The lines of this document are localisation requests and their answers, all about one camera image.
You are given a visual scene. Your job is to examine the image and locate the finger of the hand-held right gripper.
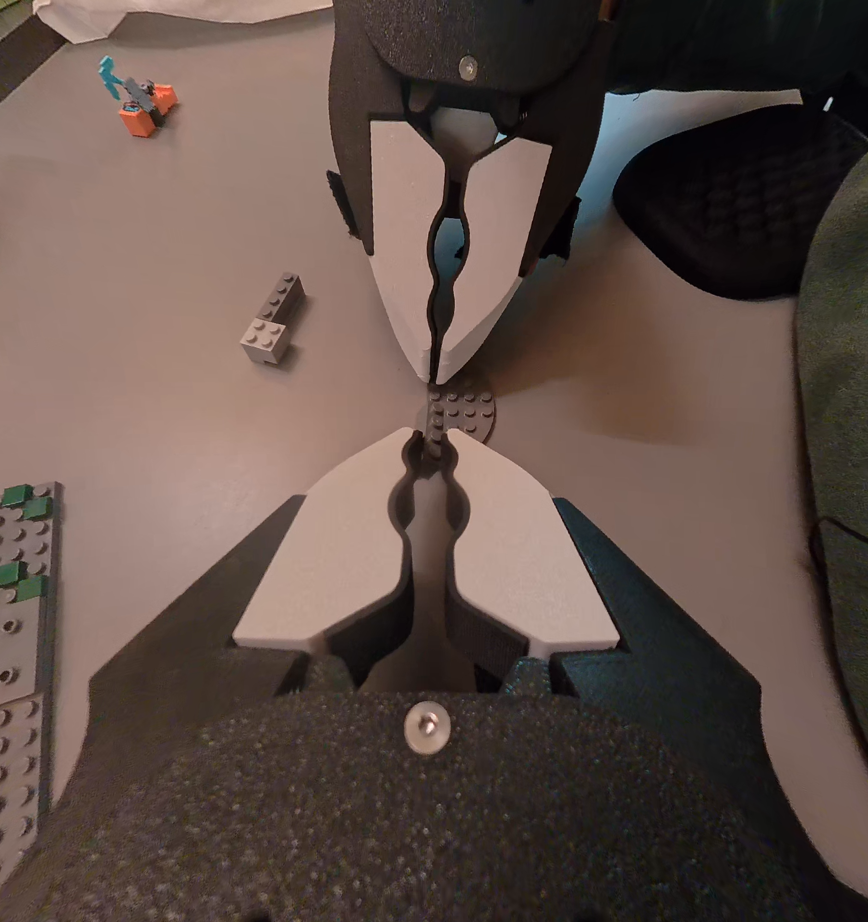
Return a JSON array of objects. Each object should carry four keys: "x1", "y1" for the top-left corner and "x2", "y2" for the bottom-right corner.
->
[
  {"x1": 436, "y1": 135, "x2": 555, "y2": 386},
  {"x1": 369, "y1": 117, "x2": 451, "y2": 384}
]

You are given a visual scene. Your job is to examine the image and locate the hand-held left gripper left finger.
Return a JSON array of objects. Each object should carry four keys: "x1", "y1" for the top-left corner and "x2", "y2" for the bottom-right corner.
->
[{"x1": 231, "y1": 427, "x2": 424, "y2": 687}]

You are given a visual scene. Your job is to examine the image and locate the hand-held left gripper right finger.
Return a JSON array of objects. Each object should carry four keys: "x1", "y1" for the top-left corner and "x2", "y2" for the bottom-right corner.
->
[{"x1": 440, "y1": 428, "x2": 622, "y2": 681}]

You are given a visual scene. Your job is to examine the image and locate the dark grey round studded plate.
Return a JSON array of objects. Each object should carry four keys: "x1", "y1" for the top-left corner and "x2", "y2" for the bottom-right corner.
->
[{"x1": 425, "y1": 378, "x2": 501, "y2": 444}]

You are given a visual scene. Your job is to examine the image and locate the dark grey long toy brick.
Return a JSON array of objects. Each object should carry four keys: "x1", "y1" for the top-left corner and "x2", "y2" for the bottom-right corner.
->
[{"x1": 256, "y1": 273, "x2": 307, "y2": 323}]

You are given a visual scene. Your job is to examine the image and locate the light grey square toy brick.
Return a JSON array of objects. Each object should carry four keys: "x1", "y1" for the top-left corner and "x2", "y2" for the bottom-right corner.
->
[{"x1": 239, "y1": 317, "x2": 291, "y2": 369}]

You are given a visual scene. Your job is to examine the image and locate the black office chair seat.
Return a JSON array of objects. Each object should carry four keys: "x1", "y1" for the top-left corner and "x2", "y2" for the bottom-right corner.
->
[{"x1": 613, "y1": 107, "x2": 868, "y2": 301}]

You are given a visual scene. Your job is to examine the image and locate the white cloth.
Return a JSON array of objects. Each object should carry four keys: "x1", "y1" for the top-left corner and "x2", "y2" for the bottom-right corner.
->
[{"x1": 34, "y1": 0, "x2": 334, "y2": 46}]

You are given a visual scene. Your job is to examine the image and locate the orange and grey brick model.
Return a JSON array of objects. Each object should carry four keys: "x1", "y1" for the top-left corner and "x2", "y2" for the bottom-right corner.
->
[{"x1": 118, "y1": 75, "x2": 180, "y2": 138}]

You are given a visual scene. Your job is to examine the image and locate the grey studded baseplate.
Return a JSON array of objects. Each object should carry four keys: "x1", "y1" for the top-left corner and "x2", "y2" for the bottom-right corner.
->
[{"x1": 0, "y1": 480, "x2": 65, "y2": 888}]

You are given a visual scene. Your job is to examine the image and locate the person's green clothing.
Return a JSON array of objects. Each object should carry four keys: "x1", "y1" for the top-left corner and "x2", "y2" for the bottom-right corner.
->
[{"x1": 794, "y1": 128, "x2": 868, "y2": 797}]

